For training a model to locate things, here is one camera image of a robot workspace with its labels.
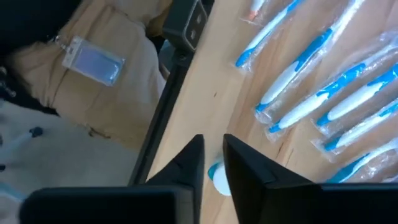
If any black aluminium table frame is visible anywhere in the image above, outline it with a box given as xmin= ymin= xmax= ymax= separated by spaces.
xmin=127 ymin=46 xmax=200 ymax=187

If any small teal mouthwash bottle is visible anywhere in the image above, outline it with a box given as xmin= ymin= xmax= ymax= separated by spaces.
xmin=206 ymin=161 xmax=233 ymax=197

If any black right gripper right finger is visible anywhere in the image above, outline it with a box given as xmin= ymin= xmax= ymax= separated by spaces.
xmin=223 ymin=133 xmax=321 ymax=224

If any person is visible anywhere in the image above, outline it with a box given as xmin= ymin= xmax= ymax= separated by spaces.
xmin=0 ymin=0 xmax=174 ymax=224

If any wrapped orange white toothbrush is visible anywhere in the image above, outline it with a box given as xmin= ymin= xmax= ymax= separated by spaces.
xmin=241 ymin=0 xmax=265 ymax=22

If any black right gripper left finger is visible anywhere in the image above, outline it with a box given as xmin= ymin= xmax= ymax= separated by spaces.
xmin=146 ymin=134 xmax=205 ymax=224

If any clear plastic id badge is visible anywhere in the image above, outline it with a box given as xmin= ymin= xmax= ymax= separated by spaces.
xmin=61 ymin=35 xmax=126 ymax=87

